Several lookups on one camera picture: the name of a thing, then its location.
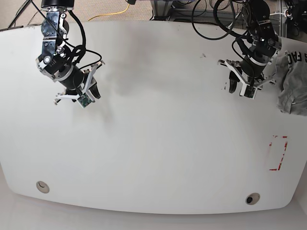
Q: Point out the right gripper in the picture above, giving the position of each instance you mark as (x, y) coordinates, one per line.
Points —
(77, 82)

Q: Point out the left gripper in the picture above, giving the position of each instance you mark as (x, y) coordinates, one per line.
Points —
(243, 72)

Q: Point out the grey t-shirt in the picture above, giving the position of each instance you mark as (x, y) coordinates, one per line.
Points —
(291, 78)

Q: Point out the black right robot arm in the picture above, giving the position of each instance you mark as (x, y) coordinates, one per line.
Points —
(59, 59)

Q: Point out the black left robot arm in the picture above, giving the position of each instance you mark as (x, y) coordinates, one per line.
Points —
(259, 45)

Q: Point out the red tape rectangle marking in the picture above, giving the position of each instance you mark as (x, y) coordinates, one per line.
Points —
(277, 150)

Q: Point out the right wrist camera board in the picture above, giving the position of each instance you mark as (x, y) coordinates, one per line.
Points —
(84, 100)

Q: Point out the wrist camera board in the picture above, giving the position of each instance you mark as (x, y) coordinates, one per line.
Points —
(248, 91)
(84, 100)

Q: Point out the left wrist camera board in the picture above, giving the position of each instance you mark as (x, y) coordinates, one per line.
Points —
(248, 91)

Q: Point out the left table cable grommet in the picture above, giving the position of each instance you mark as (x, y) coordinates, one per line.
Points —
(42, 187)

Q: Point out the table cable grommet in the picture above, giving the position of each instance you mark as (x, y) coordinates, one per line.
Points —
(252, 199)
(42, 187)

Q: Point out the right table cable grommet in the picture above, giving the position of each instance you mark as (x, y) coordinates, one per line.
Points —
(252, 199)

